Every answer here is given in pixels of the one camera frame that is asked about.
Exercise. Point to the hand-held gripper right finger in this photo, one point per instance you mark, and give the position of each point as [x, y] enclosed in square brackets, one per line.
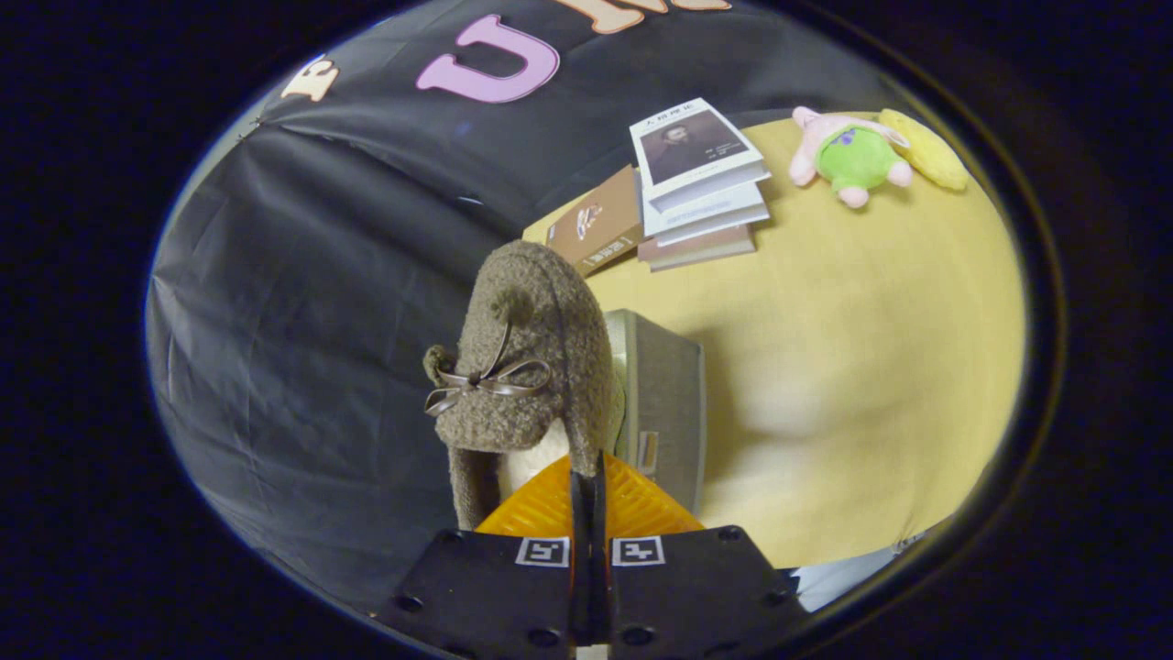
[687, 596]

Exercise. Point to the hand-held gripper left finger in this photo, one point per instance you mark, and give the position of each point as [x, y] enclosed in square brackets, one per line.
[495, 596]

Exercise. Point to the grey fabric storage box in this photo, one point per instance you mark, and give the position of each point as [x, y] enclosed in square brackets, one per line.
[674, 403]

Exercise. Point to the brown fuzzy slipper shoe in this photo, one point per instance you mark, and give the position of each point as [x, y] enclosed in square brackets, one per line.
[531, 302]

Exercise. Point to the black backdrop cloth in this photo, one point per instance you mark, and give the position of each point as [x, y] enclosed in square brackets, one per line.
[321, 321]

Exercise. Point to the pinkish brown book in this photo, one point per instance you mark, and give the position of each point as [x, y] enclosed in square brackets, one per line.
[701, 249]

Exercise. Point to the plain white book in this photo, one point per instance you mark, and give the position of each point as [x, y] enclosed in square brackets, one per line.
[719, 229]
[710, 213]

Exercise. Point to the white portrait cover book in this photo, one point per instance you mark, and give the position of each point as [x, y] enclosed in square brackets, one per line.
[692, 147]

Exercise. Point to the pink and green plush toy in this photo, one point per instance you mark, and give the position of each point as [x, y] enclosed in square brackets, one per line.
[852, 160]

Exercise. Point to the yellow plush cushion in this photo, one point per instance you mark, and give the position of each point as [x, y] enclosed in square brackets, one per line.
[930, 151]

